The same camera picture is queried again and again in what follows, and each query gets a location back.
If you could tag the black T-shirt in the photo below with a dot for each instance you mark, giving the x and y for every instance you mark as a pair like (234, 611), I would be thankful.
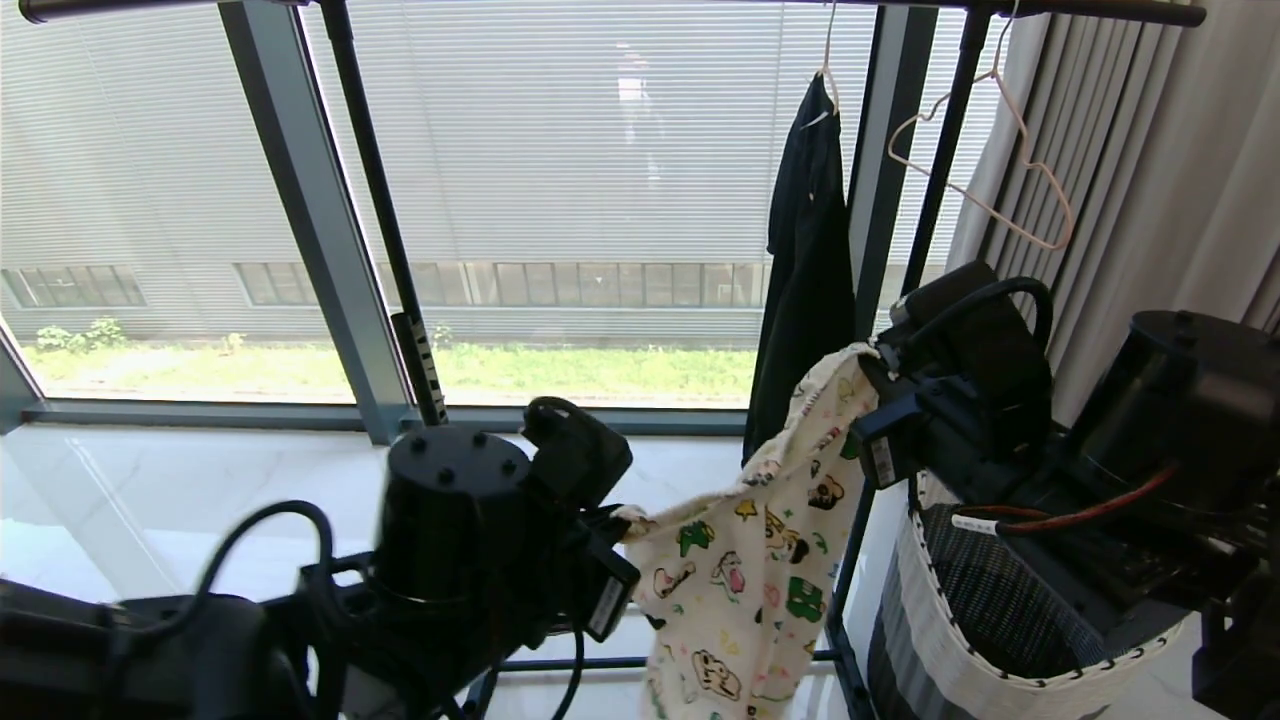
(800, 300)

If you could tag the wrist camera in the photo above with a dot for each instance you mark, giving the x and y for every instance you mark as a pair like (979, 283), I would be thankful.
(580, 450)
(980, 340)

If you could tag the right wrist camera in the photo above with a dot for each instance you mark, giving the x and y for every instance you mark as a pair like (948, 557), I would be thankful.
(980, 340)

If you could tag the black clothes rack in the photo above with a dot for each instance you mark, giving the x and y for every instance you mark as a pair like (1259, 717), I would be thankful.
(400, 280)

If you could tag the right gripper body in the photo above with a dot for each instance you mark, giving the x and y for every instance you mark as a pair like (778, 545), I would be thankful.
(930, 430)

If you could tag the cream printed garment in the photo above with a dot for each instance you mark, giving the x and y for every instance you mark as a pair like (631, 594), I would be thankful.
(740, 600)

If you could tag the window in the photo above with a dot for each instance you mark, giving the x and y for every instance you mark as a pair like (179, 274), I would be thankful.
(320, 200)

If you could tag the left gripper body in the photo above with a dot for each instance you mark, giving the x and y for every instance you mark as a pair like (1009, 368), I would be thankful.
(600, 580)

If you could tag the beige curtain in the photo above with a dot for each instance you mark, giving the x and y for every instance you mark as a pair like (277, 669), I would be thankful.
(1150, 200)

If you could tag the pink clothes hanger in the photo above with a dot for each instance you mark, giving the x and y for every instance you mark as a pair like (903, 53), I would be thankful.
(975, 204)
(829, 50)

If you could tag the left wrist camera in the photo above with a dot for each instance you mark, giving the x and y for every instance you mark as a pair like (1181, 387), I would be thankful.
(580, 450)

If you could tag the white laundry basket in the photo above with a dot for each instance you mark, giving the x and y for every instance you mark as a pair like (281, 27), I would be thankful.
(930, 620)

